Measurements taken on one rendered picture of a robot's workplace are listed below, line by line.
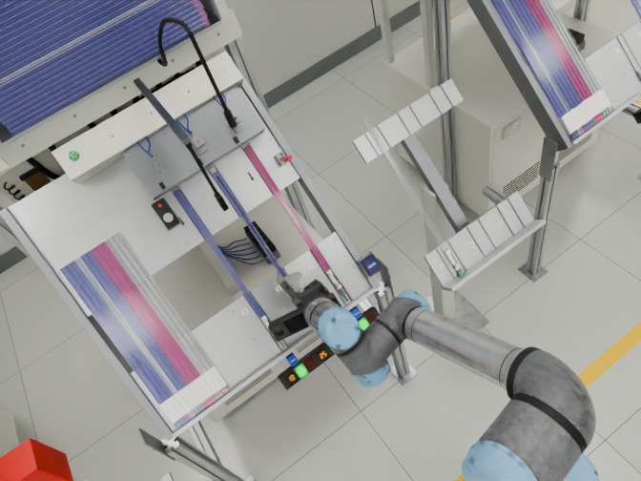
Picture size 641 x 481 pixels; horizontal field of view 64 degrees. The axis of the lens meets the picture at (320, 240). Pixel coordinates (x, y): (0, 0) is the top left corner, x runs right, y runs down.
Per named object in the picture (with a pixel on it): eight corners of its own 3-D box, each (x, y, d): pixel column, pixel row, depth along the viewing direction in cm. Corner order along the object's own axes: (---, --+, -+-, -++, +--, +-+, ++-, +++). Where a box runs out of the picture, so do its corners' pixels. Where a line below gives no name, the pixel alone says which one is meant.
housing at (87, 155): (239, 94, 144) (243, 77, 130) (84, 186, 135) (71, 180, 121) (223, 69, 143) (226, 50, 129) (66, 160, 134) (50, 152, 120)
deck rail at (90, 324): (175, 428, 139) (175, 436, 132) (170, 432, 138) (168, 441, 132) (14, 209, 130) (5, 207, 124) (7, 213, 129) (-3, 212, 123)
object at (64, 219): (297, 179, 146) (300, 177, 141) (92, 314, 134) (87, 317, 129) (232, 79, 142) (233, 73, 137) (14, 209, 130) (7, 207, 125)
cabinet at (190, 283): (358, 326, 220) (326, 241, 172) (221, 428, 207) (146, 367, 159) (282, 239, 260) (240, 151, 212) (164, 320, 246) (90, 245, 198)
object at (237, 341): (368, 285, 148) (372, 286, 145) (173, 428, 136) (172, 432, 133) (333, 231, 146) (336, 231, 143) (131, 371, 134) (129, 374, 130)
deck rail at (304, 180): (373, 284, 151) (380, 286, 145) (367, 288, 151) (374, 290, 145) (237, 76, 143) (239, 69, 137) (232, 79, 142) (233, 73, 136)
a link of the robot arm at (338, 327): (342, 362, 99) (316, 331, 97) (325, 345, 110) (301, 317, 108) (371, 335, 101) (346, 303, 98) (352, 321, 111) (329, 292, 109)
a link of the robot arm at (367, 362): (409, 356, 107) (380, 318, 104) (374, 395, 104) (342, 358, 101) (390, 348, 114) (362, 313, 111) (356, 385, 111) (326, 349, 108)
